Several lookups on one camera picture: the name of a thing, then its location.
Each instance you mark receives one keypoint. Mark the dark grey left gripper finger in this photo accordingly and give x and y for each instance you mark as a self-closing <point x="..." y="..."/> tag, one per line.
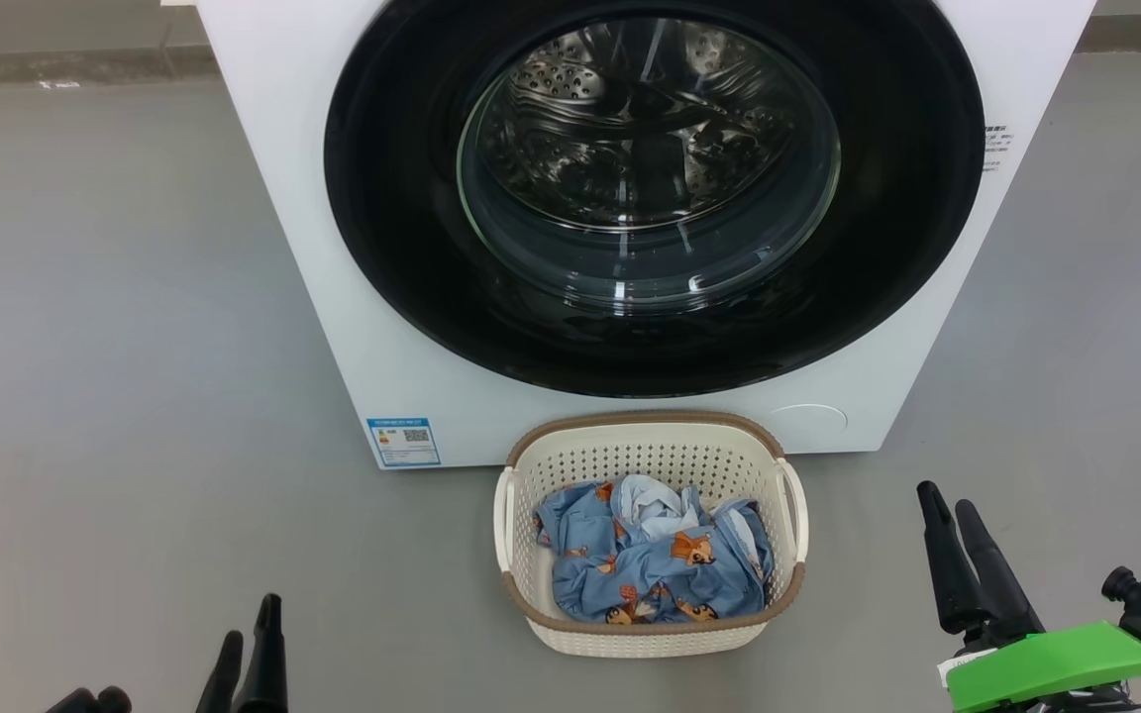
<point x="266" y="663"/>
<point x="224" y="683"/>

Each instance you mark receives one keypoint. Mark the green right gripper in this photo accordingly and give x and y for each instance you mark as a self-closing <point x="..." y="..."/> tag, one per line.
<point x="1056" y="668"/>

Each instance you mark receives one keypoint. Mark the blue fox print garment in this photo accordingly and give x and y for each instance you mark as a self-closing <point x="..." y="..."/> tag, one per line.
<point x="650" y="584"/>

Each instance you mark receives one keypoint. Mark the cream garment with black scribbles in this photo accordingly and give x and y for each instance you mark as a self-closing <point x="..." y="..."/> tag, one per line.
<point x="652" y="500"/>

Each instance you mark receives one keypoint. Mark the black glass washing machine door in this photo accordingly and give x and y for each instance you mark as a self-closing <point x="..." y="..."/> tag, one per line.
<point x="402" y="248"/>

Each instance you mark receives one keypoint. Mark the cream perforated laundry basket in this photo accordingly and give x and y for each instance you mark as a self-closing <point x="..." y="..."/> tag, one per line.
<point x="650" y="451"/>

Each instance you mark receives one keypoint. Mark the white washing machine body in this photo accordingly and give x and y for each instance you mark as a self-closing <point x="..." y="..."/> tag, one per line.
<point x="283" y="248"/>

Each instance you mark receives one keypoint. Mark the round white filter cover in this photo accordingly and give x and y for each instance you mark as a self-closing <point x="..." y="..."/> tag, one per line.
<point x="808" y="424"/>

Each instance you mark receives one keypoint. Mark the blue energy label sticker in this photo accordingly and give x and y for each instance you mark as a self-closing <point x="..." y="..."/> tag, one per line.
<point x="404" y="443"/>

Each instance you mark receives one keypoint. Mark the small printed text label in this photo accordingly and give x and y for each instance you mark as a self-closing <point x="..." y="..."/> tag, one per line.
<point x="997" y="149"/>

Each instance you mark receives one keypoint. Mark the perforated steel drum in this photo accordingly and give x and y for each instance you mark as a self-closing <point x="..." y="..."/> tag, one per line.
<point x="570" y="79"/>

